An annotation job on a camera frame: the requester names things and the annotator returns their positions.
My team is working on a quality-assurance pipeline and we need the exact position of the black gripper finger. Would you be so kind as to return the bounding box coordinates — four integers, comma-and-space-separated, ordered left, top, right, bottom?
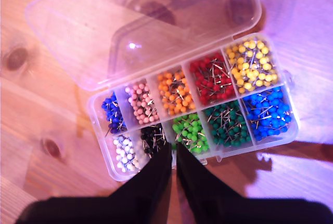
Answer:
176, 142, 245, 203
108, 144, 173, 202

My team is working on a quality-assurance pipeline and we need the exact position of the pile of white pins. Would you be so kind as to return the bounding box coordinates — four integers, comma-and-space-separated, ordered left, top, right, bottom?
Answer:
112, 135, 141, 173

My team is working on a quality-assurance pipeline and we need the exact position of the pile of black pins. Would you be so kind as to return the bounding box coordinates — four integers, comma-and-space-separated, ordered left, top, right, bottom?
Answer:
140, 125, 168, 159

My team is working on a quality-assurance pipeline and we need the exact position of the pile of light green pins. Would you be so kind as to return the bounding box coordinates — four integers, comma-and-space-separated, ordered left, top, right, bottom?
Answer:
172, 113, 210, 154

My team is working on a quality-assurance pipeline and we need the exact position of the pile of dark green pins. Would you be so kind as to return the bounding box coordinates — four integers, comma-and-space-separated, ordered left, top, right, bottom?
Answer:
204, 103, 252, 147

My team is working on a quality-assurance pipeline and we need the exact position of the pile of dark blue pins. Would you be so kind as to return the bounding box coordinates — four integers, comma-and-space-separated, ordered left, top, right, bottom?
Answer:
101, 93, 127, 135

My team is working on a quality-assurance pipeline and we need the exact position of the pile of pink pins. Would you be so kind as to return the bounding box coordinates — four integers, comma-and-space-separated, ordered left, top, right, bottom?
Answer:
124, 82, 160, 125

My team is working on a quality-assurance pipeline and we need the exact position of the pile of orange pins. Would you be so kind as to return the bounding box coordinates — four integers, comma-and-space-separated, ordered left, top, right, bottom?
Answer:
157, 70, 196, 117

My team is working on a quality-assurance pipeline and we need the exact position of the pile of red pins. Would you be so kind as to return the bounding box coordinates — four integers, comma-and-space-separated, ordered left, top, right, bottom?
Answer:
189, 54, 236, 106

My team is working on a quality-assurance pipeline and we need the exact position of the pile of yellow pins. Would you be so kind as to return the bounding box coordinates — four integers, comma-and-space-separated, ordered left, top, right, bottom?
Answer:
225, 39, 279, 95

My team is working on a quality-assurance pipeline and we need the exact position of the clear plastic pin organizer box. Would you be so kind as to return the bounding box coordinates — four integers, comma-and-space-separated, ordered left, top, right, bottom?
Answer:
24, 0, 300, 183

